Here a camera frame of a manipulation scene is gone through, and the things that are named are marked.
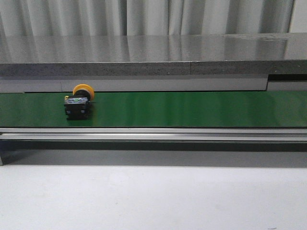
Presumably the grey stone counter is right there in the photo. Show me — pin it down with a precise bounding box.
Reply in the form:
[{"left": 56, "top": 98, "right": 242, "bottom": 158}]
[{"left": 0, "top": 33, "right": 307, "bottom": 92}]

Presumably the green conveyor belt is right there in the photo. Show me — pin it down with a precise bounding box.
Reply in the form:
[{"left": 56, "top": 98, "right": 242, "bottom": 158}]
[{"left": 0, "top": 91, "right": 307, "bottom": 127}]

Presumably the white curtain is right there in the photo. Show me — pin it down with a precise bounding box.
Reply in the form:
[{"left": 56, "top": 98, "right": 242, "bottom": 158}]
[{"left": 0, "top": 0, "right": 307, "bottom": 36}]

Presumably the yellow push button switch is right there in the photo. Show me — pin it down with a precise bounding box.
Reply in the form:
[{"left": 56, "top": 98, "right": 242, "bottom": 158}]
[{"left": 64, "top": 84, "right": 94, "bottom": 120}]

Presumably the aluminium conveyor frame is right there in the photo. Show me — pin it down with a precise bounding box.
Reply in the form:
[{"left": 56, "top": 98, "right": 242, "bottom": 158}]
[{"left": 0, "top": 127, "right": 307, "bottom": 168}]

